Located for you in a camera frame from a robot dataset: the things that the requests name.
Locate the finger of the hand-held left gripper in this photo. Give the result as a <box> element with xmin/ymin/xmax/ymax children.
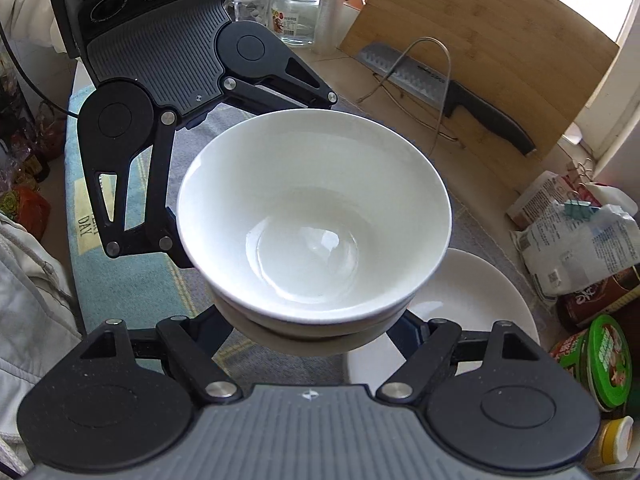
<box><xmin>80</xmin><ymin>107</ymin><xmax>195</xmax><ymax>269</ymax></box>
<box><xmin>221</xmin><ymin>42</ymin><xmax>338</xmax><ymax>113</ymax></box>

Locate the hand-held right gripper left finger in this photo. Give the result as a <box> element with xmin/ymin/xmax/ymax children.
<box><xmin>77</xmin><ymin>307</ymin><xmax>242</xmax><ymax>405</ymax></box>

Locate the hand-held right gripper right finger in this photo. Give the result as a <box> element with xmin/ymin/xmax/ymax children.
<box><xmin>376</xmin><ymin>311</ymin><xmax>551</xmax><ymax>403</ymax></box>

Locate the white fruit print plate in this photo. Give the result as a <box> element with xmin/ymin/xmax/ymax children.
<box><xmin>345</xmin><ymin>247</ymin><xmax>542</xmax><ymax>391</ymax></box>

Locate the glass jar yellow lid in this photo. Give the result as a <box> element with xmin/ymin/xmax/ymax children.
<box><xmin>270</xmin><ymin>0</ymin><xmax>322</xmax><ymax>48</ymax></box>

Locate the grey blue checked table mat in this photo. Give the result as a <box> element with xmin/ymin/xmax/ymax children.
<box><xmin>65</xmin><ymin>85</ymin><xmax>516</xmax><ymax>401</ymax></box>

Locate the clear plastic wrap roll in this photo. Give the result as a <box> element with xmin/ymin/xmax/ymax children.
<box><xmin>312</xmin><ymin>0</ymin><xmax>351</xmax><ymax>56</ymax></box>

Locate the clear glass mug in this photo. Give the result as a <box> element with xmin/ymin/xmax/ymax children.
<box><xmin>227</xmin><ymin>0</ymin><xmax>273</xmax><ymax>26</ymax></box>

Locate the orange red plastic packet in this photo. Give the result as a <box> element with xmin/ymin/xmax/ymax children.
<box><xmin>0</xmin><ymin>185</ymin><xmax>51</xmax><ymax>242</ymax></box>

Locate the person's grey white jacket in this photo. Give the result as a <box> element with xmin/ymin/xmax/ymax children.
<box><xmin>0</xmin><ymin>210</ymin><xmax>87</xmax><ymax>471</ymax></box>

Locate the white blue printed bag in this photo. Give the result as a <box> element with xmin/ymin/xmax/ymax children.
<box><xmin>517</xmin><ymin>202</ymin><xmax>640</xmax><ymax>297</ymax></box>

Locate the white red printed bag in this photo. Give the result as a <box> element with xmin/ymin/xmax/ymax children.
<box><xmin>506</xmin><ymin>170</ymin><xmax>608</xmax><ymax>228</ymax></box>

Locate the bamboo cutting board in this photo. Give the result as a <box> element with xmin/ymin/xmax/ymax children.
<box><xmin>337</xmin><ymin>0</ymin><xmax>621</xmax><ymax>181</ymax></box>

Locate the red tub green lid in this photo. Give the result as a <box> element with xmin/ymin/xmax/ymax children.
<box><xmin>549</xmin><ymin>314</ymin><xmax>633</xmax><ymax>411</ymax></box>

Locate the teal binder clip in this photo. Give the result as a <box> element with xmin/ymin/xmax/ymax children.
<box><xmin>562</xmin><ymin>200</ymin><xmax>603</xmax><ymax>221</ymax></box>

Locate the kitchen knife black handle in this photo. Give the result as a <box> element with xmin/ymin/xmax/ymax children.
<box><xmin>357</xmin><ymin>43</ymin><xmax>537</xmax><ymax>157</ymax></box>

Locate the metal wire rack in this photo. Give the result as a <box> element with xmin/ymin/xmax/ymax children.
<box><xmin>357</xmin><ymin>36</ymin><xmax>461</xmax><ymax>148</ymax></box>

